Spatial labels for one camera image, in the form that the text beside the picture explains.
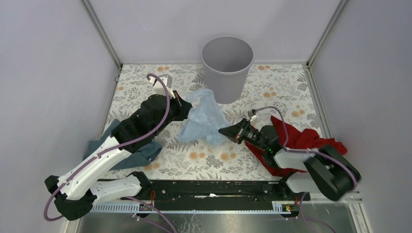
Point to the teal blue cloth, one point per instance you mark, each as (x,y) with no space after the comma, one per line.
(143,157)

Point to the grey plastic trash bin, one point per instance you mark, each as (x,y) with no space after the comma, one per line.
(226,62)

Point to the light blue plastic trash bag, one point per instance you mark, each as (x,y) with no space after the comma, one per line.
(204,120)

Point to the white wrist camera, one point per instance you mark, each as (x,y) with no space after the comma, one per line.
(252,115)
(162,84)

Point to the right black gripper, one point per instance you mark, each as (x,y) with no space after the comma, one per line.
(233,132)

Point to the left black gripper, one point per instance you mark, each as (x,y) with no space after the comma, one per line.
(183,107)

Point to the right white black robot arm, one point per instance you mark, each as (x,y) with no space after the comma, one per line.
(304,161)

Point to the grey slotted cable duct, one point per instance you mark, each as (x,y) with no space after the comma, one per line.
(196,207)

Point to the red cloth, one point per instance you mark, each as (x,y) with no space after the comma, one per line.
(308,138)

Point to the right aluminium frame post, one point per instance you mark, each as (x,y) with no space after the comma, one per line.
(335,16)

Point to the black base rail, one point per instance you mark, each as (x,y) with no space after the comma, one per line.
(172,191)

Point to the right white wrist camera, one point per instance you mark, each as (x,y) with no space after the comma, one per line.
(252,115)

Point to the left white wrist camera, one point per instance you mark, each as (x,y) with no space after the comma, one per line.
(162,84)

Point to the left aluminium frame post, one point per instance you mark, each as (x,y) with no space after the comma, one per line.
(90,11)

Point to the aluminium frame post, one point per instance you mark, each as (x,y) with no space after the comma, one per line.
(335,16)
(90,11)

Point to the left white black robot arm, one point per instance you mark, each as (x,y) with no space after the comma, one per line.
(77,192)

